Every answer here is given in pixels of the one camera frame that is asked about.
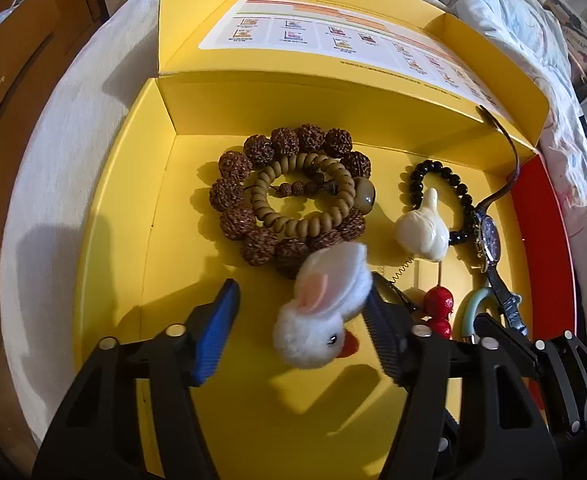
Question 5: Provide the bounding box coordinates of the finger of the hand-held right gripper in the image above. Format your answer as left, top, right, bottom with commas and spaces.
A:
473, 311, 587, 436

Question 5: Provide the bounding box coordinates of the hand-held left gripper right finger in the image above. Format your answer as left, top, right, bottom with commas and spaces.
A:
362, 285, 554, 480

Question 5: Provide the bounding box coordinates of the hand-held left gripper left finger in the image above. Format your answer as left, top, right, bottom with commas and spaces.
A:
32, 279, 242, 480

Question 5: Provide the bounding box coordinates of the teal ring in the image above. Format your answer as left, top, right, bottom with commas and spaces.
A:
453, 287, 494, 346

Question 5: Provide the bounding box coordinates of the red bead charm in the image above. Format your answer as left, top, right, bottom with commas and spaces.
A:
422, 262, 455, 341

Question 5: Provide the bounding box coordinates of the white plush rabbit toy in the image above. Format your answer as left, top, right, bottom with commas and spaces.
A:
272, 242, 373, 368

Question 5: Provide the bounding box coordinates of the dark strap wristwatch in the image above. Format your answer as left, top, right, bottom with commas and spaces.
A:
473, 105, 531, 338

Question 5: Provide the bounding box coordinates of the yellow cardboard box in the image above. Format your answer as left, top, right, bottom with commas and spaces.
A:
72, 0, 581, 480

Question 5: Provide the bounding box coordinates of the tan wooden bead bracelet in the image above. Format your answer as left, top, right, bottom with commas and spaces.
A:
251, 152, 377, 237

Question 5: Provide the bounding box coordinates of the large brown rudraksha bracelet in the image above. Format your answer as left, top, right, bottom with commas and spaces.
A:
208, 124, 373, 281

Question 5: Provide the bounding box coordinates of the white garlic shaped pendant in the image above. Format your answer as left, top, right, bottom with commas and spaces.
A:
395, 187, 450, 262

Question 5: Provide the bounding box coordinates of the patterned pillow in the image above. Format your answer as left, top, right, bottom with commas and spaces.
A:
543, 0, 587, 77

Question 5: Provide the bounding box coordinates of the light blue printed duvet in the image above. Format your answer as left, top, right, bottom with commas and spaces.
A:
418, 0, 587, 351

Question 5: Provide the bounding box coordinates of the wooden wardrobe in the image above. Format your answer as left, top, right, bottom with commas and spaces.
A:
0, 0, 113, 311

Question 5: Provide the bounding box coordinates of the black bead bracelet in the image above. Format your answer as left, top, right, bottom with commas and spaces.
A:
400, 159, 479, 247

